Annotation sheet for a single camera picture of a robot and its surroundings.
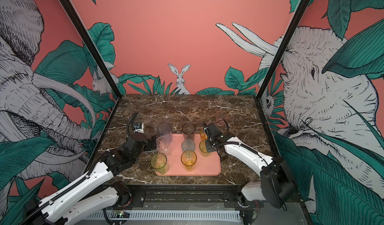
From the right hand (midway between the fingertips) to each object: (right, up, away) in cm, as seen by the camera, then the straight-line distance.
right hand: (209, 143), depth 85 cm
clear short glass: (-27, 0, -2) cm, 27 cm away
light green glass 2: (-4, -3, -1) cm, 5 cm away
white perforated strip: (-21, -31, -15) cm, 41 cm away
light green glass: (-29, -10, -2) cm, 31 cm away
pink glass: (+11, +16, +21) cm, 29 cm away
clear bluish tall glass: (-28, +7, +8) cm, 30 cm away
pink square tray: (-1, -13, -1) cm, 13 cm away
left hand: (-33, +6, -7) cm, 35 cm away
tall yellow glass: (-12, -8, -5) cm, 15 cm away
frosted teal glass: (-13, -1, +3) cm, 13 cm away
